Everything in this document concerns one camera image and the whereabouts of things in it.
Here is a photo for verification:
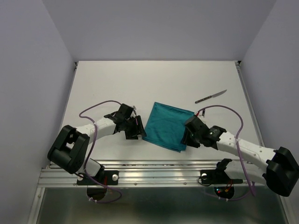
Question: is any teal cloth napkin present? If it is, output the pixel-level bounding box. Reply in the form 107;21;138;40
142;102;194;153

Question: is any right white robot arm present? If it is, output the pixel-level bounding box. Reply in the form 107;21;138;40
182;115;299;197

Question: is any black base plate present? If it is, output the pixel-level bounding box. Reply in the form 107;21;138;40
198;159;243;186
76;170;119;186

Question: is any aluminium right side rail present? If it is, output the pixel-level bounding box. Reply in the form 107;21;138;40
235;61;264;146

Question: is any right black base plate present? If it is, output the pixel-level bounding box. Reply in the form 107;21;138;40
198;159;243;186

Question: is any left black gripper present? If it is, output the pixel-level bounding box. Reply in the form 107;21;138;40
123;115;146;140

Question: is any aluminium front rail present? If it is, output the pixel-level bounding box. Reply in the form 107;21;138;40
37;159;285;188

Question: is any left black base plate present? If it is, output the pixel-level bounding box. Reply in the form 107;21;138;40
76;170;119;186

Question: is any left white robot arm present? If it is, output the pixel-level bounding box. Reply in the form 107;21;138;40
47;104;147;186

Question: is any metal knife black handle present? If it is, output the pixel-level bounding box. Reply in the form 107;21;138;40
194;90;227;104

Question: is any aluminium rail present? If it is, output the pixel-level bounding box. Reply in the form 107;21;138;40
37;159;285;188
235;61;264;146

